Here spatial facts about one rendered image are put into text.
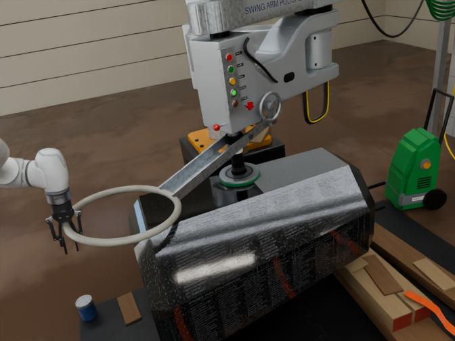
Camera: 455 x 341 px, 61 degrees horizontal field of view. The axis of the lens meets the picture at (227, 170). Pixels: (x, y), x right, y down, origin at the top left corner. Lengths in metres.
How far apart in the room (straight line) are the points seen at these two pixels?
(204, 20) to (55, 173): 0.84
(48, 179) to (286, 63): 1.20
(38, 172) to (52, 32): 6.29
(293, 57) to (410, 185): 1.53
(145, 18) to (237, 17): 5.96
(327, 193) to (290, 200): 0.20
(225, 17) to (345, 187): 1.01
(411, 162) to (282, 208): 1.44
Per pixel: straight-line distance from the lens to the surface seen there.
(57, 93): 7.94
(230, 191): 1.92
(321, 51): 2.22
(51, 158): 1.53
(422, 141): 3.05
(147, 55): 7.70
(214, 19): 1.67
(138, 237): 1.48
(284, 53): 1.98
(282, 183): 1.93
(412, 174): 3.10
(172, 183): 1.84
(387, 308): 2.23
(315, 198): 1.94
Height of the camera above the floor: 1.83
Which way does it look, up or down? 28 degrees down
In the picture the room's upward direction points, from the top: 9 degrees counter-clockwise
